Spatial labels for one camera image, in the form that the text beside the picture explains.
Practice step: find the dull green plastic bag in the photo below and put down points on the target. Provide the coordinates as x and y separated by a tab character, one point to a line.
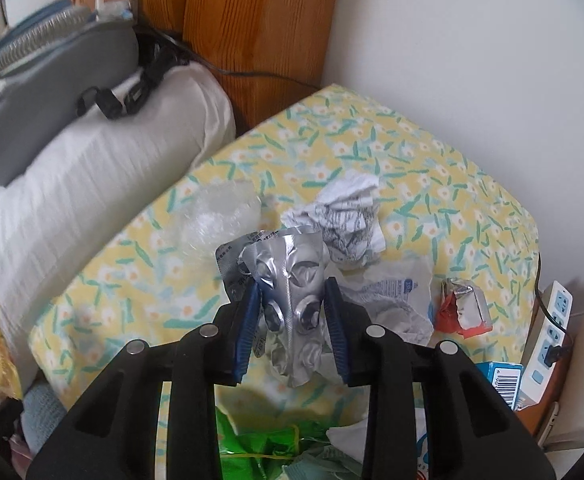
322	463

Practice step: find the yellow floral cloth cover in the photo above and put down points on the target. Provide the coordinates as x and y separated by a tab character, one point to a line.
435	202

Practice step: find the silver blister pack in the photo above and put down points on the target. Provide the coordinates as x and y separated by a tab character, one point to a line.
283	272

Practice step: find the clear crumpled plastic wrap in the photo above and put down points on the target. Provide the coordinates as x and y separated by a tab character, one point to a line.
215	215

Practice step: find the white blue medicine box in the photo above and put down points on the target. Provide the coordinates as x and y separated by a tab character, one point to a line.
505	378

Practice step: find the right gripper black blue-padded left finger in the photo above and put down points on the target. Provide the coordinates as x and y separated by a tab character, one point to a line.
110	432

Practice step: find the white pillow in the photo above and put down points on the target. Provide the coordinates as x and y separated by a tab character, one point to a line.
88	183

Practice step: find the orange wooden nightstand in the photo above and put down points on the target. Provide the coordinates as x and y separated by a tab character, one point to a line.
532	418

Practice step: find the red silver foil wrapper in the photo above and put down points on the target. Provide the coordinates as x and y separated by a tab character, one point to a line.
463	309

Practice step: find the white power strip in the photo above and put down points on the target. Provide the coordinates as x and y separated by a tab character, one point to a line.
547	332

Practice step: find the white blue-printed plastic wrapper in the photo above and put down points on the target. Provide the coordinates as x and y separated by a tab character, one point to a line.
396	294

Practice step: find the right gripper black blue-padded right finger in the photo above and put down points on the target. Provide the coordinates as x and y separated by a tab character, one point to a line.
471	432

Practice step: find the white printed paper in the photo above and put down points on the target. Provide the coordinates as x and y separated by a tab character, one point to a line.
346	213

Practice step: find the wooden headboard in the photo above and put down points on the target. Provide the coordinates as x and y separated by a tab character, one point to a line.
266	54

